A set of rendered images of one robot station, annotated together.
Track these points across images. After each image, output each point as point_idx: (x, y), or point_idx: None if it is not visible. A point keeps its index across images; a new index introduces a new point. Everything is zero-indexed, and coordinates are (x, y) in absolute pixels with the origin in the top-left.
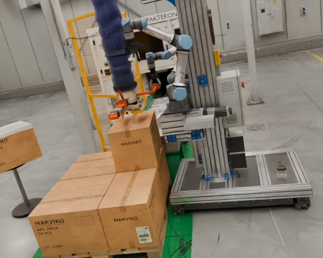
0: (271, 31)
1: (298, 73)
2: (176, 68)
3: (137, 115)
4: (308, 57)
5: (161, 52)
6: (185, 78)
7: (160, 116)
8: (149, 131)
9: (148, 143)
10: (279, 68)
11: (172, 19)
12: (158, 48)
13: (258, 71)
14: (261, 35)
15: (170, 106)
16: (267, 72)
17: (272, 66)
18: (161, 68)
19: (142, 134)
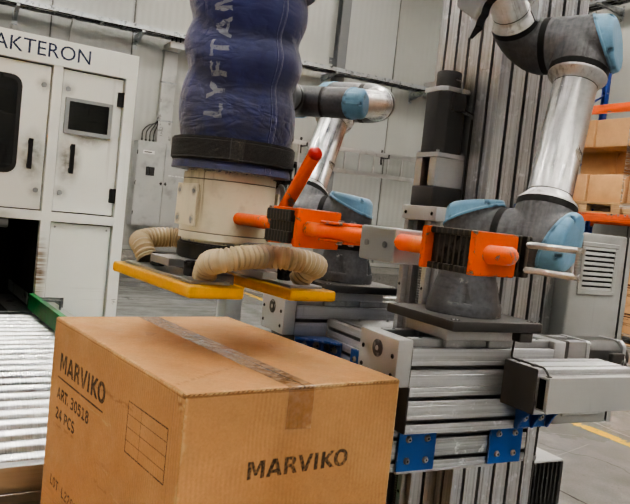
0: (160, 223)
1: (260, 326)
2: (556, 131)
3: (194, 329)
4: (245, 298)
5: (336, 87)
6: (447, 205)
7: (410, 337)
8: (396, 403)
9: (375, 469)
10: (198, 308)
11: (71, 67)
12: None
13: (149, 306)
14: (132, 226)
15: (458, 298)
16: (177, 313)
17: (177, 302)
18: None
19: (361, 419)
